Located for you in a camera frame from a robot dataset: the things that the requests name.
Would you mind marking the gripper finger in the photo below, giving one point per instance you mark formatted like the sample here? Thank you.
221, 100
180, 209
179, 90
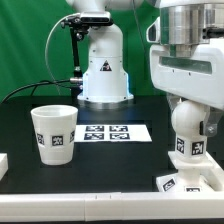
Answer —
173, 101
209, 125

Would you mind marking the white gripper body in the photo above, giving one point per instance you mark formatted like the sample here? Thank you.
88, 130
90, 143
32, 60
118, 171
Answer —
199, 78

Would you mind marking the white light bulb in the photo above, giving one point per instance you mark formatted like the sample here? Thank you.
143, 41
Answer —
190, 145

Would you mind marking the white lamp base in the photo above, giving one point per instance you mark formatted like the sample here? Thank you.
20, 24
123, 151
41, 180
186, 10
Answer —
203, 176

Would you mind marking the white lamp shade cup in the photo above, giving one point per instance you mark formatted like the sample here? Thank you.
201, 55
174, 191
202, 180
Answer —
55, 127

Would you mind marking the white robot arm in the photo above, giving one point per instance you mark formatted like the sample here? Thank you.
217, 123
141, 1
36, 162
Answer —
186, 57

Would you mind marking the white marker tag sheet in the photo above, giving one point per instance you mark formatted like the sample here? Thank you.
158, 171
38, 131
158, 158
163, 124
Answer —
112, 133

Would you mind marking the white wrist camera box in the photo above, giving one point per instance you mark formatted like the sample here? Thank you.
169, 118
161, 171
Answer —
153, 32

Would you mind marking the black camera stand pole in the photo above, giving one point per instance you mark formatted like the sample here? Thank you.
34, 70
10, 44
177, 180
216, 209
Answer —
77, 79

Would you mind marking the black camera on stand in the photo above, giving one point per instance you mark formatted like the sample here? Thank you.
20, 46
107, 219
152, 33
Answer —
88, 18

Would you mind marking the white front rail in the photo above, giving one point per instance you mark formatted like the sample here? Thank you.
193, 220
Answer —
110, 206

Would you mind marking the white rail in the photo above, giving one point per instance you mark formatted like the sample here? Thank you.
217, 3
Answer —
110, 206
3, 164

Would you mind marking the white left rail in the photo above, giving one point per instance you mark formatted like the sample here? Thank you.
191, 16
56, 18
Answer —
3, 164

